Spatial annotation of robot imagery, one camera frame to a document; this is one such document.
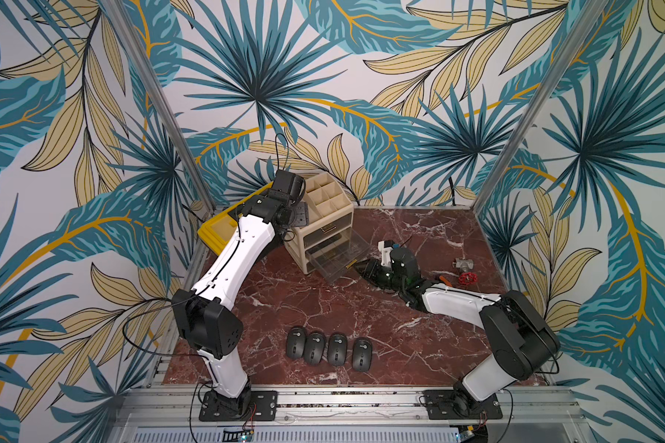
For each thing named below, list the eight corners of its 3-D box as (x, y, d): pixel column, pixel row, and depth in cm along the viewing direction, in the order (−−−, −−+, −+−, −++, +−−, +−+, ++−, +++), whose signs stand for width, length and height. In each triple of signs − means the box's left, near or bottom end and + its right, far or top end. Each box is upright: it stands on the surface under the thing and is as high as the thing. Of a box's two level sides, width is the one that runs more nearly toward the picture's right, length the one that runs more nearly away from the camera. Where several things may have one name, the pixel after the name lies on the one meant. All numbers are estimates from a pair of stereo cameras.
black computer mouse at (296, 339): (287, 358, 83) (285, 356, 81) (289, 330, 89) (289, 327, 87) (304, 358, 83) (303, 356, 81) (305, 330, 89) (305, 327, 87)
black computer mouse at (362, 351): (352, 371, 81) (353, 369, 79) (351, 340, 87) (352, 337, 85) (373, 371, 81) (374, 369, 79) (370, 340, 87) (372, 337, 85)
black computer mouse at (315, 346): (304, 364, 82) (303, 362, 80) (306, 336, 88) (305, 332, 85) (325, 365, 82) (325, 362, 80) (325, 336, 88) (325, 332, 85)
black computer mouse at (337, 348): (327, 365, 82) (327, 363, 80) (328, 334, 88) (328, 331, 86) (347, 365, 82) (347, 363, 80) (346, 334, 88) (346, 331, 86)
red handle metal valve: (457, 284, 99) (462, 278, 96) (451, 263, 105) (455, 257, 101) (475, 284, 99) (481, 278, 96) (468, 264, 105) (473, 257, 101)
